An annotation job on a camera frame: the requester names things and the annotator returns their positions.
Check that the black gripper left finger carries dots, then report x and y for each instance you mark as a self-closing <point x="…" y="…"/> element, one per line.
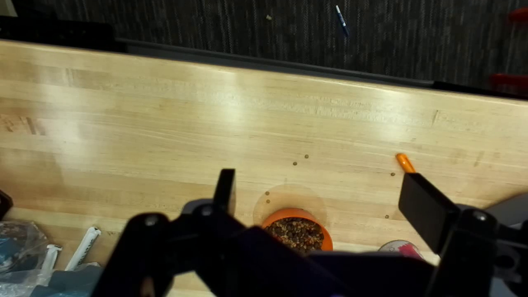
<point x="224" y="197"/>

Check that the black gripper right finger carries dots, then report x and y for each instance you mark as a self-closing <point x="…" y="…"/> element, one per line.
<point x="430" y="212"/>

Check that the orange tipped pen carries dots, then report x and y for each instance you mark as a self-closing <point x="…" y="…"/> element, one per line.
<point x="405" y="164"/>

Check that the orange bowl with grains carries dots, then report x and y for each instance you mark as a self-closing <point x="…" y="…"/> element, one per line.
<point x="298" y="230"/>

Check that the white plastic utensil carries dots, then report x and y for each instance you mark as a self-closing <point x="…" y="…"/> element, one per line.
<point x="83" y="249"/>

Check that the clear plastic bag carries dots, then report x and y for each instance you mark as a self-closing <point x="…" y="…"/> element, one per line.
<point x="27" y="258"/>

